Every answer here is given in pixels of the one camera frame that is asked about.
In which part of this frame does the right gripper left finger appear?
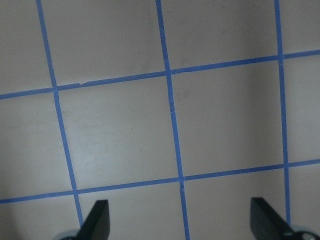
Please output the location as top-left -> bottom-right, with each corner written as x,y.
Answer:
76,200 -> 111,240

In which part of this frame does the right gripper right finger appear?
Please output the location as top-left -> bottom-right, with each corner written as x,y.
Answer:
249,197 -> 300,240

